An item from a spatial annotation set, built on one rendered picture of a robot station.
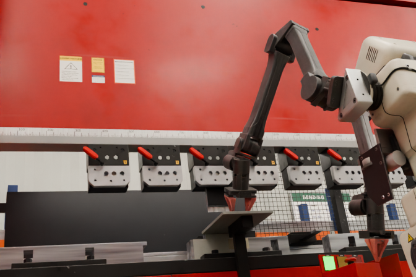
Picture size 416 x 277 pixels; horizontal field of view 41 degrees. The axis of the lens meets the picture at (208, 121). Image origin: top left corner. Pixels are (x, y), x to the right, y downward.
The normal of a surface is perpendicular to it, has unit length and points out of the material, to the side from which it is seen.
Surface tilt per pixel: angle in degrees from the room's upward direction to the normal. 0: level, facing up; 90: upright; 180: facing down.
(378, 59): 90
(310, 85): 76
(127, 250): 90
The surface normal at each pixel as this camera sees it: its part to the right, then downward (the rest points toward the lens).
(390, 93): -0.93, -0.05
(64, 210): 0.28, -0.43
